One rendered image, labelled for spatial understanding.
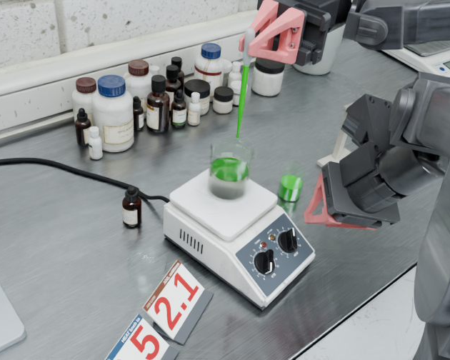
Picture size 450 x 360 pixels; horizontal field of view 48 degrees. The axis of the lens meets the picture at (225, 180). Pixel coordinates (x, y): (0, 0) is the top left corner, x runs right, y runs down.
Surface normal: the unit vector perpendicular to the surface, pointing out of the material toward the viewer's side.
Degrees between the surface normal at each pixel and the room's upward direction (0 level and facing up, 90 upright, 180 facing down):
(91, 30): 90
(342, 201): 30
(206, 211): 0
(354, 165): 72
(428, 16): 84
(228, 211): 0
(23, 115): 90
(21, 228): 0
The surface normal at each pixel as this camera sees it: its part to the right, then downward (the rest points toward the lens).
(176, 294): 0.65, -0.36
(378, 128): 0.46, -0.40
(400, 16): -0.37, 0.57
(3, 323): 0.10, -0.76
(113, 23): 0.63, 0.55
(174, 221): -0.65, 0.44
